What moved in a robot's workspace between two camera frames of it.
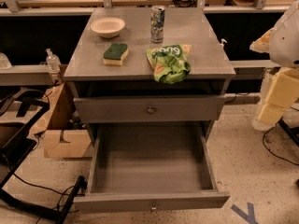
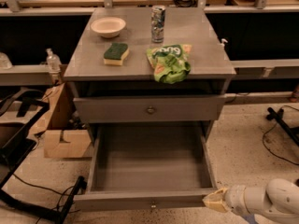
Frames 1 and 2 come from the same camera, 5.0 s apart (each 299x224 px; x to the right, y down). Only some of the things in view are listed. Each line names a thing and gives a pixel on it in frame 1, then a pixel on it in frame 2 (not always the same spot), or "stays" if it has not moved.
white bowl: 108,27 stays
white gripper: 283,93 → 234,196
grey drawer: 150,167 stays
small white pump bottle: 221,45 stays
